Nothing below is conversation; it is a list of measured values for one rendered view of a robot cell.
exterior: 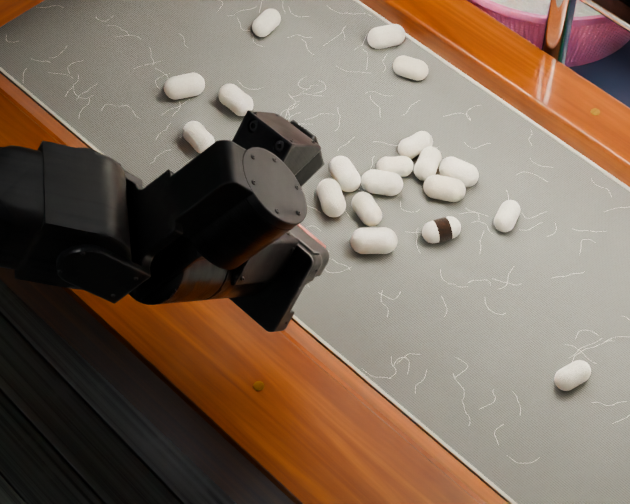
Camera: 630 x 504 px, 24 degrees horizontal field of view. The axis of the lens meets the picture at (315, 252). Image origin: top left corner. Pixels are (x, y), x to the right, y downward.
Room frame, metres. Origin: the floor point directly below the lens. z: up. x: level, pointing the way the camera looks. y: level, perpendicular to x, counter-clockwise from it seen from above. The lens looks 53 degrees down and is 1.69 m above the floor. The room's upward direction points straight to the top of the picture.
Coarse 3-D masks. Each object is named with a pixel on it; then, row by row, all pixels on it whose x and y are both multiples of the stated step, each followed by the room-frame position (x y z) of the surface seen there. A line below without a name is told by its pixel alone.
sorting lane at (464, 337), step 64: (64, 0) 1.03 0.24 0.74; (128, 0) 1.03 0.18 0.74; (192, 0) 1.03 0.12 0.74; (256, 0) 1.03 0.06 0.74; (320, 0) 1.03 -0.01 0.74; (0, 64) 0.95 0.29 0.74; (64, 64) 0.95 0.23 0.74; (128, 64) 0.95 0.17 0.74; (192, 64) 0.95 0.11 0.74; (256, 64) 0.95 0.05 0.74; (320, 64) 0.95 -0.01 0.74; (384, 64) 0.95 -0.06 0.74; (448, 64) 0.95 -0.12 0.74; (128, 128) 0.87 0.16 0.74; (320, 128) 0.87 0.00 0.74; (384, 128) 0.87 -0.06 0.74; (448, 128) 0.87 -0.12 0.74; (512, 128) 0.87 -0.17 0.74; (512, 192) 0.79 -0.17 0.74; (576, 192) 0.79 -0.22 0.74; (384, 256) 0.73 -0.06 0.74; (448, 256) 0.73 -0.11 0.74; (512, 256) 0.73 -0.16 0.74; (576, 256) 0.73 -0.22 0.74; (320, 320) 0.66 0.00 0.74; (384, 320) 0.66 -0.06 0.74; (448, 320) 0.66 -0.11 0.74; (512, 320) 0.66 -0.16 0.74; (576, 320) 0.66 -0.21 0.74; (384, 384) 0.60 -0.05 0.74; (448, 384) 0.60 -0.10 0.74; (512, 384) 0.60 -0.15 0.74; (448, 448) 0.54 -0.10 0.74; (512, 448) 0.55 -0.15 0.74; (576, 448) 0.55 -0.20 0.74
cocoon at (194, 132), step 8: (184, 128) 0.85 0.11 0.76; (192, 128) 0.85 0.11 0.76; (200, 128) 0.85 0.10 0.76; (184, 136) 0.85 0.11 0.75; (192, 136) 0.84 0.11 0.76; (200, 136) 0.84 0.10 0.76; (208, 136) 0.84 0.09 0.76; (192, 144) 0.84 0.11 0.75; (200, 144) 0.84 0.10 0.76; (208, 144) 0.84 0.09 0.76; (200, 152) 0.83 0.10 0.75
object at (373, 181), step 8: (368, 176) 0.80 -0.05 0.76; (376, 176) 0.80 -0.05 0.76; (384, 176) 0.80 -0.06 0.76; (392, 176) 0.80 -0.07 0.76; (368, 184) 0.79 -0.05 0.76; (376, 184) 0.79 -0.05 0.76; (384, 184) 0.79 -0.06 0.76; (392, 184) 0.79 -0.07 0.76; (400, 184) 0.79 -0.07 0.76; (368, 192) 0.79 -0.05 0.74; (376, 192) 0.79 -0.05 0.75; (384, 192) 0.79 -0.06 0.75; (392, 192) 0.79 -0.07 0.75
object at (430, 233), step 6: (450, 216) 0.75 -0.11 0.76; (432, 222) 0.75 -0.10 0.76; (450, 222) 0.75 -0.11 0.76; (456, 222) 0.75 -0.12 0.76; (426, 228) 0.74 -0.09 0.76; (432, 228) 0.74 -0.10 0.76; (456, 228) 0.74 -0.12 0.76; (426, 234) 0.74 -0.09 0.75; (432, 234) 0.74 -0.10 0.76; (438, 234) 0.74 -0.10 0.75; (456, 234) 0.74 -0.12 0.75; (426, 240) 0.74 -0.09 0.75; (432, 240) 0.73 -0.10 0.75; (438, 240) 0.74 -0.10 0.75
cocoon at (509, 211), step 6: (504, 204) 0.77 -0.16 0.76; (510, 204) 0.77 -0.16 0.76; (516, 204) 0.77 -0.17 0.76; (498, 210) 0.76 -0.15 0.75; (504, 210) 0.76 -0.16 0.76; (510, 210) 0.76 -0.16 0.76; (516, 210) 0.76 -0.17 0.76; (498, 216) 0.76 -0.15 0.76; (504, 216) 0.75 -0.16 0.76; (510, 216) 0.76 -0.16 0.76; (516, 216) 0.76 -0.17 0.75; (498, 222) 0.75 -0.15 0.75; (504, 222) 0.75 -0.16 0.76; (510, 222) 0.75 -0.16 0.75; (498, 228) 0.75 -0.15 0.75; (504, 228) 0.75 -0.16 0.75; (510, 228) 0.75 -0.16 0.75
